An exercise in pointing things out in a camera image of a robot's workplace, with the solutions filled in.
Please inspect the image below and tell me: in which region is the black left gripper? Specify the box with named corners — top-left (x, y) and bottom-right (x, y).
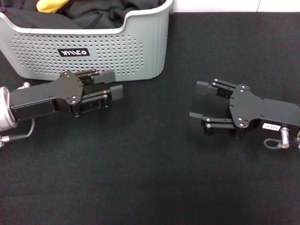
top-left (9, 69), bottom-right (124, 122)

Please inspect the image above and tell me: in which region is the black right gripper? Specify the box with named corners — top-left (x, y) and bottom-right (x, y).
top-left (188, 78), bottom-right (300, 139)

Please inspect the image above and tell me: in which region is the gray perforated plastic storage box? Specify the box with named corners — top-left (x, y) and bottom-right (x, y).
top-left (0, 0), bottom-right (174, 82)

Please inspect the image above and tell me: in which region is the black tablecloth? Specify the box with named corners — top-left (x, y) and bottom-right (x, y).
top-left (0, 11), bottom-right (300, 225)

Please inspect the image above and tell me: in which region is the gray right wrist cable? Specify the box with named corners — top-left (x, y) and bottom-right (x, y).
top-left (264, 126), bottom-right (300, 150)

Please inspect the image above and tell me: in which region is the black cloth bundle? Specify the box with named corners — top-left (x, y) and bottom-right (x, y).
top-left (0, 0), bottom-right (168, 30)

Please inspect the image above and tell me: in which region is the gray left wrist cable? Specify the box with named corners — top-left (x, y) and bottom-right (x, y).
top-left (0, 118), bottom-right (36, 149)

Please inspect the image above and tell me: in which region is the yellow towel with black edge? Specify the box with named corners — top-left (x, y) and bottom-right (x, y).
top-left (37, 0), bottom-right (71, 14)

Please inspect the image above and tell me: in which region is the gray wrist cable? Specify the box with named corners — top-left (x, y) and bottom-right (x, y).
top-left (264, 126), bottom-right (300, 150)
top-left (0, 118), bottom-right (36, 149)

